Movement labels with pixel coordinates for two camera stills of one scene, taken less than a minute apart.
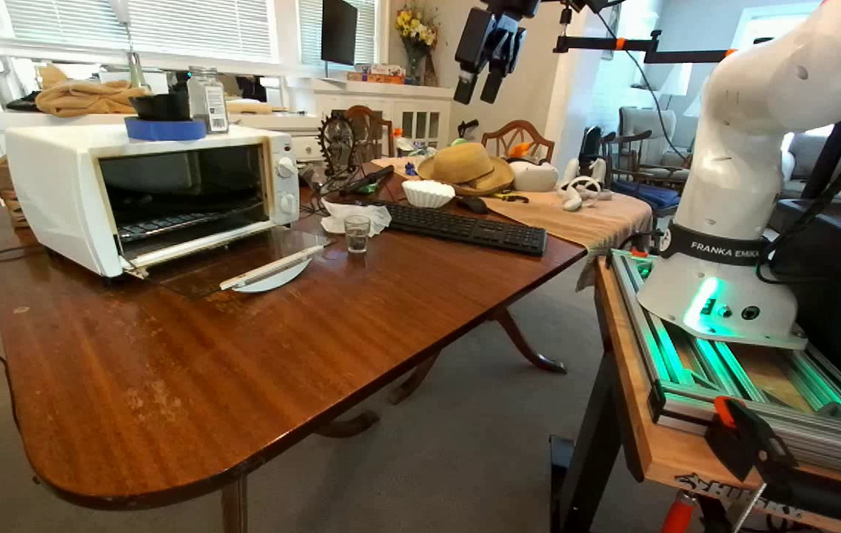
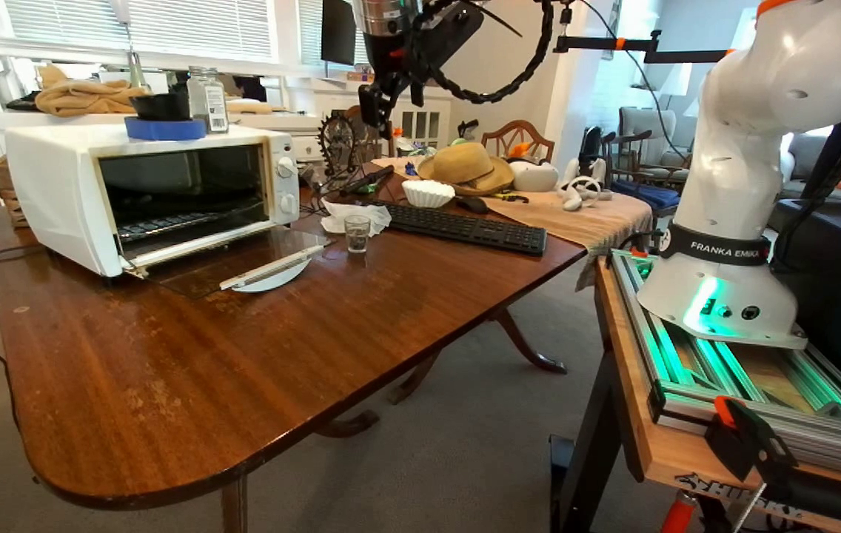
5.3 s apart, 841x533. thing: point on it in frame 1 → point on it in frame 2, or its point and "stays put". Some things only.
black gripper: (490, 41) → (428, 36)
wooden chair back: (520, 141) stays put
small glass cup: (357, 229) stays put
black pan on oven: (164, 109) stays put
